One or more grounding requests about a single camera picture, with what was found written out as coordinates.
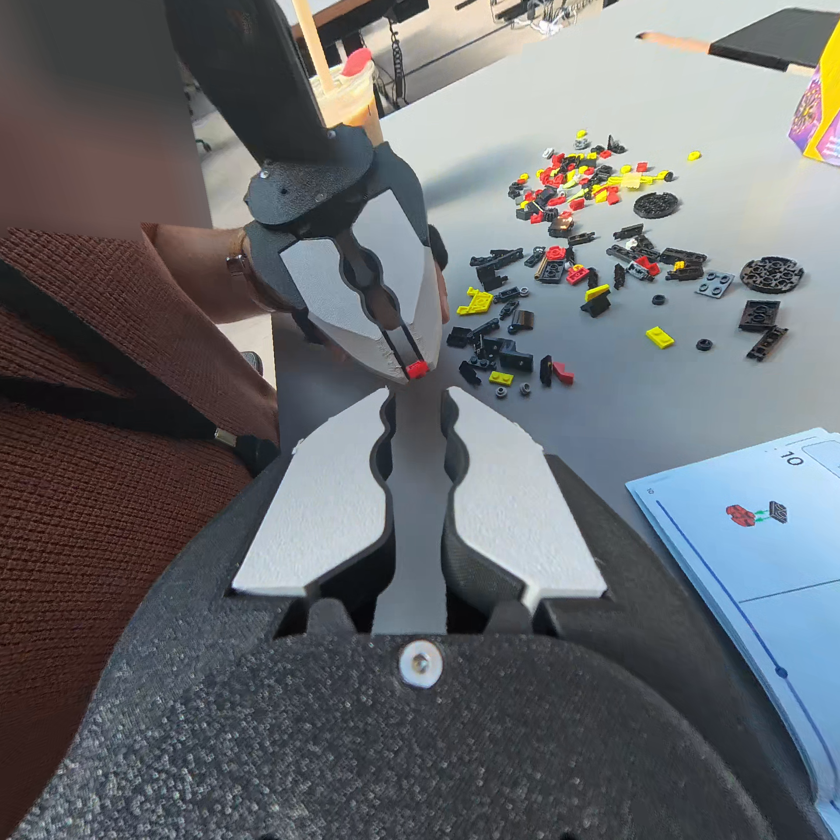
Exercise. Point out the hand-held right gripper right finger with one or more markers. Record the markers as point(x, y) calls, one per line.
point(518, 518)

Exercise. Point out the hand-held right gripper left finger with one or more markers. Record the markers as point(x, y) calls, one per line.
point(315, 512)

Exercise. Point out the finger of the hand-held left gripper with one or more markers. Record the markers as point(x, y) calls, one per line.
point(403, 262)
point(321, 282)

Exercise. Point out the red toy brick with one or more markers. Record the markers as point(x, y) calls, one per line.
point(415, 371)

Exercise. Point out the person's left forearm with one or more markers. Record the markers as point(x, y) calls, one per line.
point(190, 275)

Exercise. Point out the person's left hand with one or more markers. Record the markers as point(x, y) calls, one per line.
point(445, 302)

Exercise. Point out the dark wristwatch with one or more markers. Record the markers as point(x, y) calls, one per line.
point(237, 264)

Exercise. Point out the plastic drink cup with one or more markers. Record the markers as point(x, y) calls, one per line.
point(358, 98)

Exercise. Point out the tan drinking straw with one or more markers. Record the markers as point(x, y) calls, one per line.
point(313, 39)

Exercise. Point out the pile of toy bricks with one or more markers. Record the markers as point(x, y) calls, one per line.
point(518, 358)

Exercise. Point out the blue instruction booklet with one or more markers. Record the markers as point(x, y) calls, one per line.
point(754, 577)

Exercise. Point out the black round toy plate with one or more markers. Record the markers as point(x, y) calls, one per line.
point(656, 205)
point(772, 274)

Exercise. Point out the grey square toy plate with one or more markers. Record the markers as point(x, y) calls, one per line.
point(715, 283)

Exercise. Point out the black flat notebook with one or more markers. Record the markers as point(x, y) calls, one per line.
point(781, 36)

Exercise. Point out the purple and yellow box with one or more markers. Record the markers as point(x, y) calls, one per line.
point(820, 111)

